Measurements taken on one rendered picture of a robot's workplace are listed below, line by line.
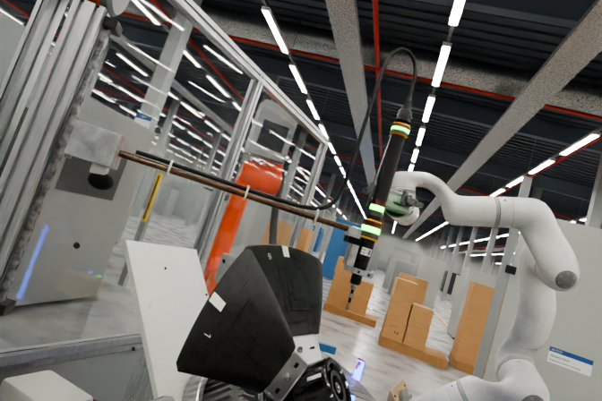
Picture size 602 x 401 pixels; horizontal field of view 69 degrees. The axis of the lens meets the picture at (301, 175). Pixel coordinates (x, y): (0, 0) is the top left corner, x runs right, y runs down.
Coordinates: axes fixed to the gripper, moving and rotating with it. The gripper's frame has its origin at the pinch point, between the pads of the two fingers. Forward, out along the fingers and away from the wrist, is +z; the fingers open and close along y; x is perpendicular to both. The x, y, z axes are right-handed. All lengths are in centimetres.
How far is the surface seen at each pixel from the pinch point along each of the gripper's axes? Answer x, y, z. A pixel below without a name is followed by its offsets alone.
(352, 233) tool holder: -12.5, 2.4, 11.2
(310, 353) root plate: -39.8, 3.1, 13.2
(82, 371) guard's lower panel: -73, 70, 3
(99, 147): -12, 47, 45
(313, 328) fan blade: -35.2, 4.9, 10.7
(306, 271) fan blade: -24.6, 12.7, 4.1
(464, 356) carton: -143, -36, -799
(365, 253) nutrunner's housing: -16.0, -1.1, 9.0
